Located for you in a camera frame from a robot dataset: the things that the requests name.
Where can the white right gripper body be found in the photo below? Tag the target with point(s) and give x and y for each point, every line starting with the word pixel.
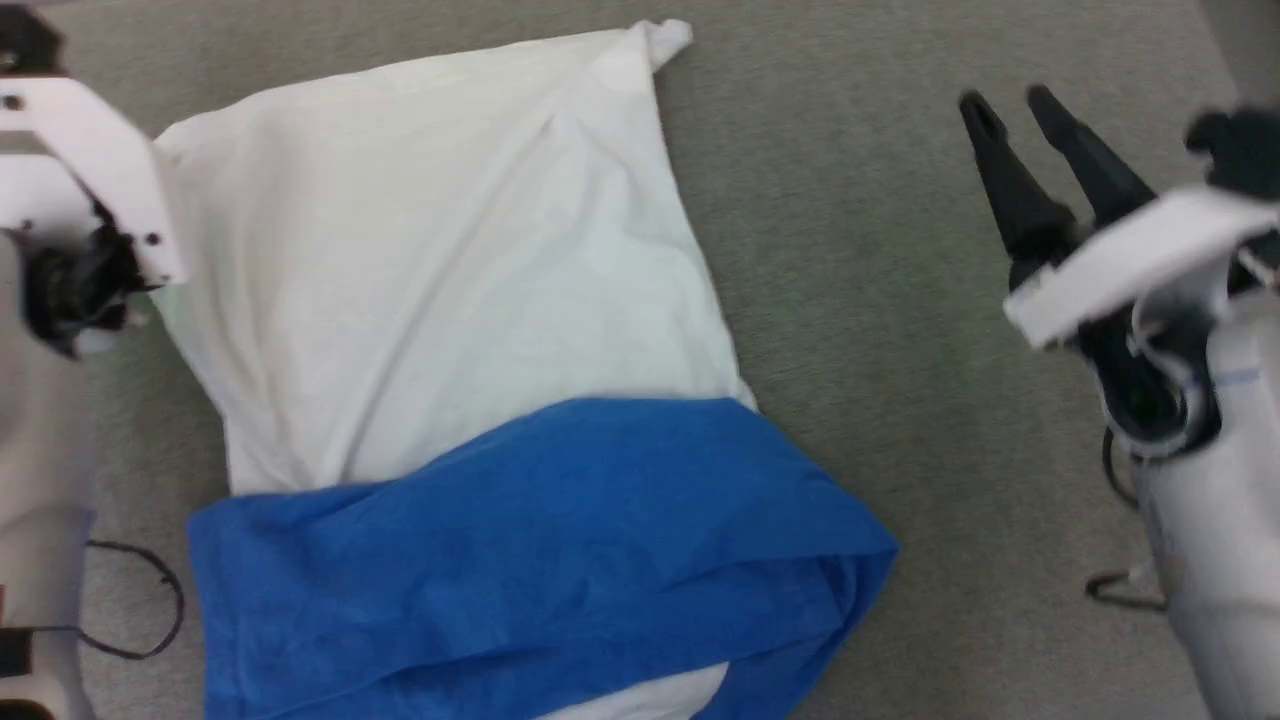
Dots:
pixel 1140 255

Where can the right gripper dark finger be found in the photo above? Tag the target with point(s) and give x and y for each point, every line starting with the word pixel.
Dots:
pixel 1015 190
pixel 1095 165

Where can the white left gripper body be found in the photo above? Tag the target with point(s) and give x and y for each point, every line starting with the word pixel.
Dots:
pixel 90 150

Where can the blue and white garment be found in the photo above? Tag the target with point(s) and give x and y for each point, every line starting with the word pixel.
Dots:
pixel 480 380

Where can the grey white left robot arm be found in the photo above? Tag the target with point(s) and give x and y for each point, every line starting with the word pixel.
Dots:
pixel 40 480

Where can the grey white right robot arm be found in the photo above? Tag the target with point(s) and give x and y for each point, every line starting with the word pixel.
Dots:
pixel 1220 520

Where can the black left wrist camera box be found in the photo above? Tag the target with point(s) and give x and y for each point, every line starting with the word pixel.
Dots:
pixel 25 40

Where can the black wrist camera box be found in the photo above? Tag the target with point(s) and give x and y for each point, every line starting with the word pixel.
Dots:
pixel 1245 150
pixel 25 40

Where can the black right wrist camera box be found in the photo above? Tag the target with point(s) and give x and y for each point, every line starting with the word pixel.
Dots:
pixel 1245 150

